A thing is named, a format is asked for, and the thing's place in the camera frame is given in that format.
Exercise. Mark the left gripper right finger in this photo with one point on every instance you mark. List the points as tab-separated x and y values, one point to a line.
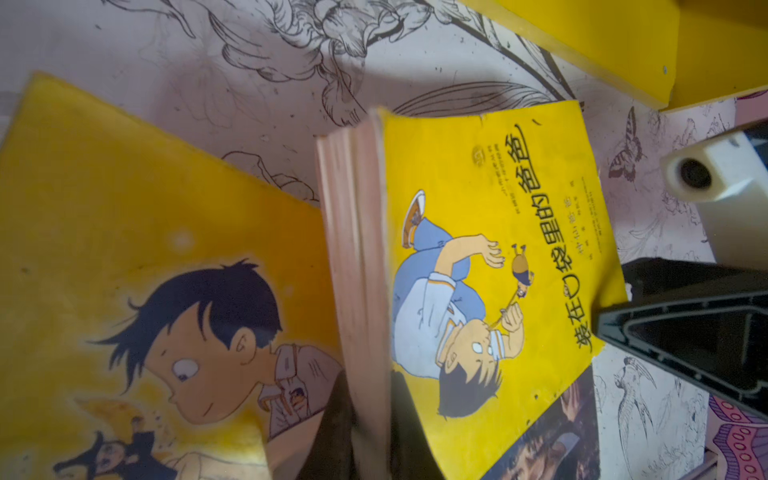
410	455

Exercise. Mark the yellow bookshelf with coloured shelves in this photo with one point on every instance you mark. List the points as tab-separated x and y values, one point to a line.
669	55

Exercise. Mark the dark purple illustrated book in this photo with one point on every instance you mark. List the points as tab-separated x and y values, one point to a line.
563	443

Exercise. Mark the yellow book with cartoon boy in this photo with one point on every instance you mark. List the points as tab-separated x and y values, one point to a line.
164	315

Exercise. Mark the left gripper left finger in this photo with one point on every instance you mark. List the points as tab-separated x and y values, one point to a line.
331	456

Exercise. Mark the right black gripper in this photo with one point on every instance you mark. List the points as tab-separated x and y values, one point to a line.
703	322

